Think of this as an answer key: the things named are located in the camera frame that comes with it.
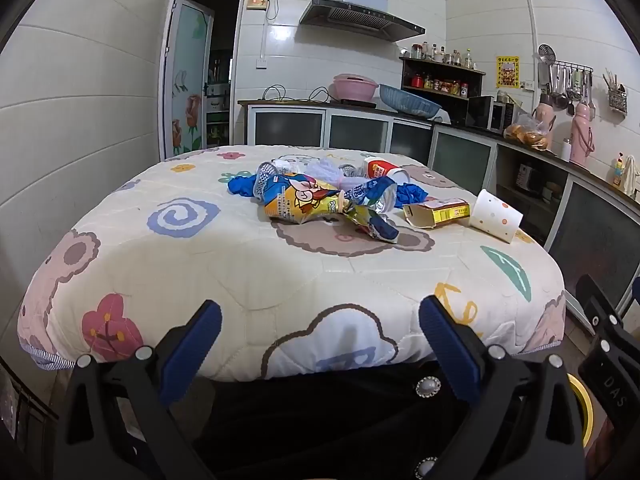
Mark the yellow rimmed trash can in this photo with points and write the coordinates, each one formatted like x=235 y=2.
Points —
x=586 y=400

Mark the silver blue foil packet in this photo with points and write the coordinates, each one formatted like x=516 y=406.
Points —
x=270 y=182

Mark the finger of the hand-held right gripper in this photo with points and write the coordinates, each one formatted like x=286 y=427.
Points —
x=607 y=317

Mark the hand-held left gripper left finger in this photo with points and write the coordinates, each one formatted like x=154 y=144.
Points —
x=192 y=350

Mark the blue plastic basket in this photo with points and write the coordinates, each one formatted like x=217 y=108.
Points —
x=410 y=100

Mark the stacked bowls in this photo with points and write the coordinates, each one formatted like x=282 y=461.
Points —
x=552 y=194

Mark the steel range hood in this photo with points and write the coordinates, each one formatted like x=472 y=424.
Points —
x=360 y=15

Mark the row of seasoning bottles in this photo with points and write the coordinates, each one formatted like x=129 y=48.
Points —
x=442 y=55

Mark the row of spice jars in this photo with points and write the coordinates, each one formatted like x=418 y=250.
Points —
x=442 y=85

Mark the white hanging cloth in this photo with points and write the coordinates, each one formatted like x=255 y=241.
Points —
x=631 y=175

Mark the blue glove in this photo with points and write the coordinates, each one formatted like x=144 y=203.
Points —
x=410 y=194
x=242 y=185

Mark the dark wooden spice shelf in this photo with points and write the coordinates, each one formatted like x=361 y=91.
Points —
x=480 y=75

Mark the yellow wall poster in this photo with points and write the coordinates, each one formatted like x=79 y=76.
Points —
x=507 y=72

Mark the pink pot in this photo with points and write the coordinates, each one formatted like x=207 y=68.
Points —
x=355 y=87

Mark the yellow carton box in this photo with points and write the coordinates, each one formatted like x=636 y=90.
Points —
x=440 y=212

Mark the cartoon printed blanket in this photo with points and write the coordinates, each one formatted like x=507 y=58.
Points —
x=225 y=260

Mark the clear bag of buns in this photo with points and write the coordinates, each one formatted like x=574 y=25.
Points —
x=525 y=135

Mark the blue white foil wrapper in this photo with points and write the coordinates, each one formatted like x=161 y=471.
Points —
x=372 y=195

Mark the yellow red wall box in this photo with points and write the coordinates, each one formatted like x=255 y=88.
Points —
x=256 y=4

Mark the black microwave oven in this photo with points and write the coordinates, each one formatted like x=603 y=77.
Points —
x=482 y=112

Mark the flower printed glass door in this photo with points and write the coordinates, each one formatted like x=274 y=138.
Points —
x=187 y=75

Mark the white tissue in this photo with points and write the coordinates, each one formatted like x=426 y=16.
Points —
x=290 y=162

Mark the black induction cooker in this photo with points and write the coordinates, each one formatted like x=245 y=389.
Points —
x=355 y=103

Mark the yellow dish soap bottle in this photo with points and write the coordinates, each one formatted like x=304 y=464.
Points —
x=619 y=172

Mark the polka dot paper cup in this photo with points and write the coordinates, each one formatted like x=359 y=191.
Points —
x=495 y=215

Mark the person's black trousers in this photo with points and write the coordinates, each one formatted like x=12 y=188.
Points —
x=325 y=420

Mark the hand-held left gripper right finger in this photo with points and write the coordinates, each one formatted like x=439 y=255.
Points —
x=447 y=350

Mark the red white cup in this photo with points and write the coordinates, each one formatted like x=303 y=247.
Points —
x=382 y=167

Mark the small white bottle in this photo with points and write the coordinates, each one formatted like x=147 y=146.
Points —
x=566 y=150

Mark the yellow snack bag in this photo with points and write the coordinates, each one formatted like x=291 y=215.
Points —
x=300 y=202

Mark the pale foam net sleeve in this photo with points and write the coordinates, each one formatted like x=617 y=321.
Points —
x=322 y=170

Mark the pink thermos flask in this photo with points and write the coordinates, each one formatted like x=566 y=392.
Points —
x=581 y=135
x=544 y=117

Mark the cluttered storage shelf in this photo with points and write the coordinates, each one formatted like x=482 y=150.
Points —
x=218 y=105

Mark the row of hanging utensils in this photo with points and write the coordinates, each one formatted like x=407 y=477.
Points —
x=562 y=90

